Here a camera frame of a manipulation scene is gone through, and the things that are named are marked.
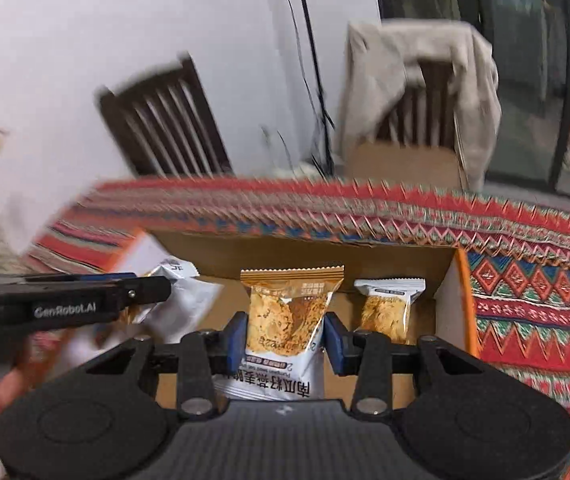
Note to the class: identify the gold-topped oat snack packet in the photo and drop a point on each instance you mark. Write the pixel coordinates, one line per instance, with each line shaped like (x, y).
(285, 310)

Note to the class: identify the person's left hand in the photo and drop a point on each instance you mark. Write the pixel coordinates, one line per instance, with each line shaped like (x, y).
(7, 395)

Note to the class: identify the orange-edged cardboard box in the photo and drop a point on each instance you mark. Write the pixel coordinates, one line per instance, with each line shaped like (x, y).
(315, 255)

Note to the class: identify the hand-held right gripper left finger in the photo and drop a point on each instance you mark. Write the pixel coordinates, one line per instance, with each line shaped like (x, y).
(237, 342)

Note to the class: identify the dark wooden chair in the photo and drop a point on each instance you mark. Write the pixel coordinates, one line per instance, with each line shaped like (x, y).
(165, 125)
(415, 160)

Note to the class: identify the white-topped oat snack packet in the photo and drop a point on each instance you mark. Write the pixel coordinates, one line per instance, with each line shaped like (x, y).
(387, 310)
(185, 305)

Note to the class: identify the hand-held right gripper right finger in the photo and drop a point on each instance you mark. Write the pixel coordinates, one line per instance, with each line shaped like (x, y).
(334, 345)

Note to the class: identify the black light stand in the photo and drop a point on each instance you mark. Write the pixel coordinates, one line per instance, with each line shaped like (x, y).
(315, 75)

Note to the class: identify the red patterned tablecloth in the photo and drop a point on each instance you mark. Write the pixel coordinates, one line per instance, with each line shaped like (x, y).
(525, 300)

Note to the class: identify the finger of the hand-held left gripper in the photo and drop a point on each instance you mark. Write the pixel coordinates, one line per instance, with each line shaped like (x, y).
(147, 291)
(95, 277)

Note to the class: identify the beige jacket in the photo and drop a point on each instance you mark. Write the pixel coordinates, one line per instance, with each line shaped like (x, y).
(375, 75)

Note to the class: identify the glass-door wardrobe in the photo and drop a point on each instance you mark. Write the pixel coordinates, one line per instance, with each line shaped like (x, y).
(525, 60)

